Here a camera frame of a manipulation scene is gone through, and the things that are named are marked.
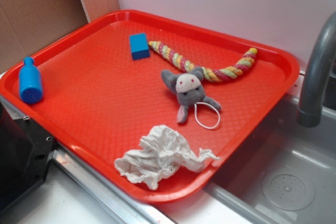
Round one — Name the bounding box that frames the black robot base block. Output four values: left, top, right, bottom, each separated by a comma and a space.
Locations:
1, 105, 56, 214

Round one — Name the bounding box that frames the blue plastic bottle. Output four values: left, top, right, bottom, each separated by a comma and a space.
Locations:
19, 57, 44, 104

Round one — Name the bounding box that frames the red plastic tray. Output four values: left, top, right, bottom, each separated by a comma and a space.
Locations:
1, 10, 299, 204

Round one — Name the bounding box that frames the grey plush mouse toy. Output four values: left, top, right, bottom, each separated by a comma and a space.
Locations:
161, 67, 222, 130

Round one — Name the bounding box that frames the crumpled white cloth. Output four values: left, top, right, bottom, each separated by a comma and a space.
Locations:
114, 125, 219, 190

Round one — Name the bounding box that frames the blue rectangular block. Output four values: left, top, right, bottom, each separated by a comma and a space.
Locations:
129, 33, 150, 60

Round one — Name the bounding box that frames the grey sink faucet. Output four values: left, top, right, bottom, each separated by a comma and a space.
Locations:
297, 13, 335, 127

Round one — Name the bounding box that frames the grey plastic sink basin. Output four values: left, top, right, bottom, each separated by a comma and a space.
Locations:
205, 95, 335, 223

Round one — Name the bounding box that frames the brown cardboard panel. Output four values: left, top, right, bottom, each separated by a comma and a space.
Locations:
1, 0, 120, 72

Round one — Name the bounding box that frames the multicolour braided rope toy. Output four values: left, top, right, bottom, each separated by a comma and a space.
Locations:
148, 41, 258, 82

